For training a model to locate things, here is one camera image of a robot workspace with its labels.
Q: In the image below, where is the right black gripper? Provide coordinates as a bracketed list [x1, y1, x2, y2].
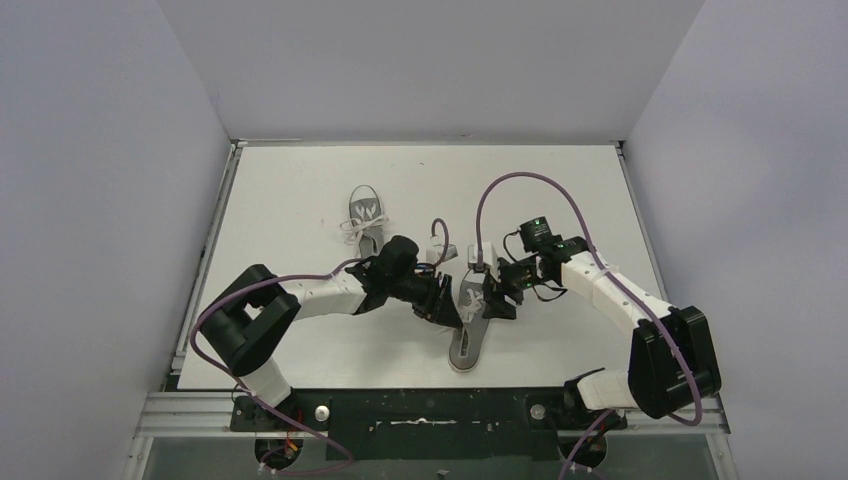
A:
[482, 255, 551, 318]

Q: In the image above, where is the grey canvas sneaker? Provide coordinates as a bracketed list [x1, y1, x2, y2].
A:
[339, 184, 389, 258]
[448, 277, 490, 373]

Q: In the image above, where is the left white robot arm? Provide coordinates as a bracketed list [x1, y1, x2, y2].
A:
[190, 235, 463, 427]

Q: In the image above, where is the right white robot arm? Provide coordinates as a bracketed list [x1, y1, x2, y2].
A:
[467, 217, 722, 427]

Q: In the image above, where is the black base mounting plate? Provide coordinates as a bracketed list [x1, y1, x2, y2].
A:
[228, 387, 629, 463]

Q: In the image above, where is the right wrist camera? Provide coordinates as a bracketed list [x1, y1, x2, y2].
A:
[467, 242, 499, 280]

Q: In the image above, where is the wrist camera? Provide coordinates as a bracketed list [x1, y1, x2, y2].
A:
[426, 243, 458, 265]
[467, 242, 499, 280]

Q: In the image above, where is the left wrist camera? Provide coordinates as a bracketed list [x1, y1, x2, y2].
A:
[426, 243, 458, 265]

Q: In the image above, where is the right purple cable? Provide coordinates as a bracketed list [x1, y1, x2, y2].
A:
[474, 172, 705, 480]

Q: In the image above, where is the purple cable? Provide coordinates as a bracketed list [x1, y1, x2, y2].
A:
[190, 218, 450, 478]
[474, 172, 705, 480]

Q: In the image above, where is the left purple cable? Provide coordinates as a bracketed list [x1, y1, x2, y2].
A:
[190, 218, 450, 478]

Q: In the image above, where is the aluminium frame rail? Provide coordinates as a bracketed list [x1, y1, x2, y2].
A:
[135, 392, 730, 438]

